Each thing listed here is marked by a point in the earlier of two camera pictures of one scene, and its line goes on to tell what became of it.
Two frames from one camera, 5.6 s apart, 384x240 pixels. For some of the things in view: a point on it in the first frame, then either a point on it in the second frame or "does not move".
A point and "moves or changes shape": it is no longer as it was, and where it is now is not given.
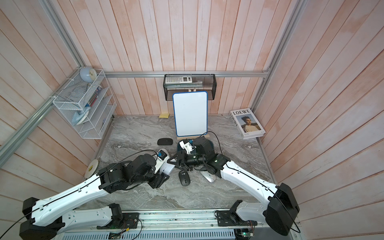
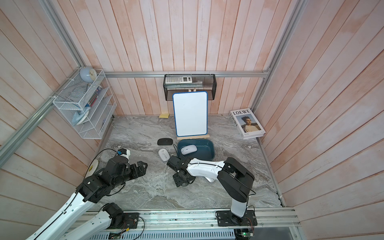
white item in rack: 79,116 does not move
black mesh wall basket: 189,82 does not move
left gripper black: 154,184 → 142,170
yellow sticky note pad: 164,115 does not move
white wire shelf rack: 89,106 does not move
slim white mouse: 166,168 moves or changes shape
